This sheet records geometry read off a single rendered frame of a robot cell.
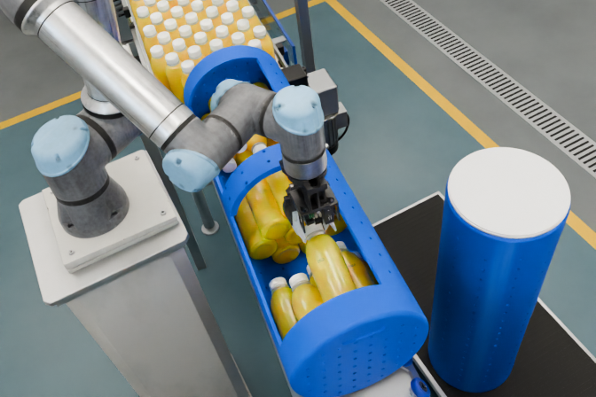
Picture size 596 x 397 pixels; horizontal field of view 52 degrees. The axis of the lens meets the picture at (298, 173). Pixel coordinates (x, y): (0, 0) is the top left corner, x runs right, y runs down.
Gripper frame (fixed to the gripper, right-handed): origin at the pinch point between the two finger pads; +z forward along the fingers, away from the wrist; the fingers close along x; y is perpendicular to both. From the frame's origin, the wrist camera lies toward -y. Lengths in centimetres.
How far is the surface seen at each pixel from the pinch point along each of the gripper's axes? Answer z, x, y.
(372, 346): 8.9, 1.8, 23.9
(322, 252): -0.6, -0.5, 6.9
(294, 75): 21, 20, -71
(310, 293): 7.6, -4.8, 9.6
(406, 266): 106, 46, -44
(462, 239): 25.3, 36.0, 0.4
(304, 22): 27, 36, -105
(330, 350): 3.6, -6.3, 23.9
